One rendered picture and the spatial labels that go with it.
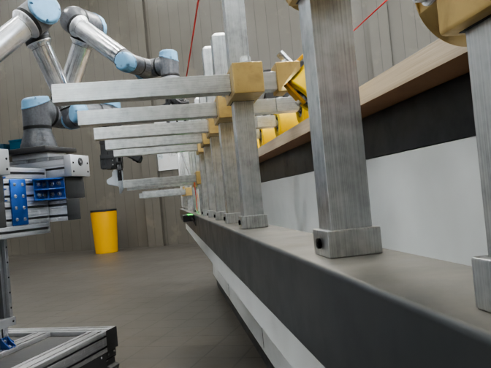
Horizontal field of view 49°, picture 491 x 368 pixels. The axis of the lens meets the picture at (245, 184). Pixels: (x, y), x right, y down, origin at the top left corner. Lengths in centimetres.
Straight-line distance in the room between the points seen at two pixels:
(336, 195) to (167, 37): 988
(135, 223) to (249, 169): 935
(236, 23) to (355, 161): 57
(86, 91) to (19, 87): 1088
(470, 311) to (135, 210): 1004
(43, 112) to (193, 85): 163
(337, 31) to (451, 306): 27
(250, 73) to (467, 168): 38
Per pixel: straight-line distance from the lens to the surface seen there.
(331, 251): 44
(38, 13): 211
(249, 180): 94
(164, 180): 214
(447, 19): 25
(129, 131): 140
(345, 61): 46
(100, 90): 91
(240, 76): 88
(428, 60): 63
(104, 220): 960
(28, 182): 232
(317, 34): 46
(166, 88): 91
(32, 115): 248
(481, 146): 24
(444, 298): 27
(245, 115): 95
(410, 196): 82
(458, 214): 71
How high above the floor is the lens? 76
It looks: 1 degrees up
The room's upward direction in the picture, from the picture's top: 5 degrees counter-clockwise
